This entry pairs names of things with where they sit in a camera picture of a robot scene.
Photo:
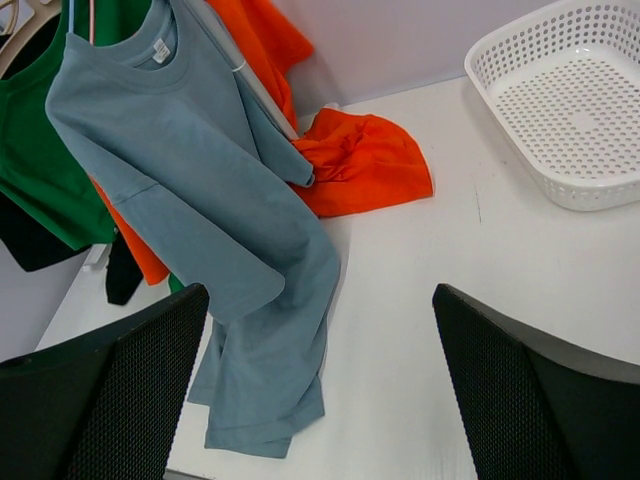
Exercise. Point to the white perforated plastic basket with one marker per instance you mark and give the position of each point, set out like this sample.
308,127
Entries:
563,85

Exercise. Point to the beige wooden hanger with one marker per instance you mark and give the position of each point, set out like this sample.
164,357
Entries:
28,29

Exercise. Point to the green t shirt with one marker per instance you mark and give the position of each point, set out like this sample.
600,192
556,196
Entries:
35,150

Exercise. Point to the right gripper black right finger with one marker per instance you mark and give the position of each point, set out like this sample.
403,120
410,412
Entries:
535,406

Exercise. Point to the black t shirt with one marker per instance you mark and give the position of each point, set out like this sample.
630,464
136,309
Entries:
30,240

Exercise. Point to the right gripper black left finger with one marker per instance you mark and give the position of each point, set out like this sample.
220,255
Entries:
105,404

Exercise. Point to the metal clothes rack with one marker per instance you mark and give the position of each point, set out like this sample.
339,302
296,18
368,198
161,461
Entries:
216,29

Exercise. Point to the pink wire hanger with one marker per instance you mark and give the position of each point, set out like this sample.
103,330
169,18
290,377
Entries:
92,21

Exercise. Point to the light blue wire hanger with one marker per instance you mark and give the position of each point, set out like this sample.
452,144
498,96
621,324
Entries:
70,15

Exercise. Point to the orange t shirt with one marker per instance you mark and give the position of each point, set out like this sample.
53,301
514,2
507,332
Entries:
360,162

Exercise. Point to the grey-blue t shirt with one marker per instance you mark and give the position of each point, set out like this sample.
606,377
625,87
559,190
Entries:
187,157

